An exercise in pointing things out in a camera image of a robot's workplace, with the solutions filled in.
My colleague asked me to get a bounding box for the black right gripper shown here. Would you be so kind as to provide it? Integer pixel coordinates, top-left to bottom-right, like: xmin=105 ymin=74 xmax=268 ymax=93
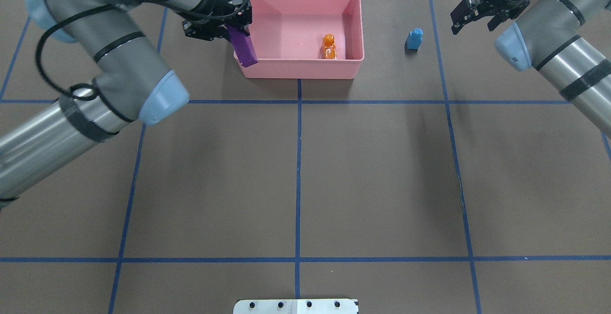
xmin=450 ymin=0 xmax=530 ymax=35

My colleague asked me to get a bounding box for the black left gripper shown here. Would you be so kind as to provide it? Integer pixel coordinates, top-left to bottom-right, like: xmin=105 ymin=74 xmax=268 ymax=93
xmin=182 ymin=0 xmax=253 ymax=42

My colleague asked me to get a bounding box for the purple toy block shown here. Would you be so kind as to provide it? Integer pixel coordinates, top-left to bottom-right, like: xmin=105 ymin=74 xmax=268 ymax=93
xmin=226 ymin=25 xmax=258 ymax=68

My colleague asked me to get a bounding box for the small blue toy block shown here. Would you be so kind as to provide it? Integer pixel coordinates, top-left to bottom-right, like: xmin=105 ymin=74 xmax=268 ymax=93
xmin=404 ymin=28 xmax=423 ymax=51

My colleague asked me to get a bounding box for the orange toy block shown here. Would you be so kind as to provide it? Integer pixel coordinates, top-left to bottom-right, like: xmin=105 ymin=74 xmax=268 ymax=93
xmin=321 ymin=33 xmax=337 ymax=60

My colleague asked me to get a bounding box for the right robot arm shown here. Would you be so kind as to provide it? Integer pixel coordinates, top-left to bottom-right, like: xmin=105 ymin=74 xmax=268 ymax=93
xmin=450 ymin=0 xmax=611 ymax=136

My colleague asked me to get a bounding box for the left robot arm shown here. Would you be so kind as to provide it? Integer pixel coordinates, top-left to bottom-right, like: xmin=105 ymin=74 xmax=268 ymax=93
xmin=1 ymin=0 xmax=256 ymax=208

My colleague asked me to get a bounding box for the pink plastic box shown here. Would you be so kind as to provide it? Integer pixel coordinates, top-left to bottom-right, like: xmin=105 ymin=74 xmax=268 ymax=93
xmin=242 ymin=0 xmax=365 ymax=80

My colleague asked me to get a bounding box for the white camera stand base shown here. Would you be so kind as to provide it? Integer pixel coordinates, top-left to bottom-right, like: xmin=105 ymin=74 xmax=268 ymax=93
xmin=233 ymin=298 xmax=359 ymax=314

